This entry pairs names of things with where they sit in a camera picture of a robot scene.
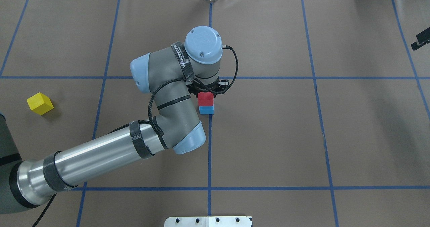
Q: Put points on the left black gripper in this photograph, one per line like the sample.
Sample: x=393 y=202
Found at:
x=194 y=89

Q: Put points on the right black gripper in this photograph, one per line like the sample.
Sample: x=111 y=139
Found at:
x=422 y=40

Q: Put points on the red foam block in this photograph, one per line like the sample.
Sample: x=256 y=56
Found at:
x=205 y=99

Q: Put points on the blue foam block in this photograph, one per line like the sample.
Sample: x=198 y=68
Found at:
x=206 y=110

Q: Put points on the yellow foam block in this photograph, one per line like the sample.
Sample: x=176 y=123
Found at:
x=40 y=104

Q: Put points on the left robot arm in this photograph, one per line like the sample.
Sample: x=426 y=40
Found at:
x=170 y=75

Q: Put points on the brown table mat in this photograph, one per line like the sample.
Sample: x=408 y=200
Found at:
x=326 y=125

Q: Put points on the white mounting plate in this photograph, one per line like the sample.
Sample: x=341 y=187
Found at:
x=209 y=221

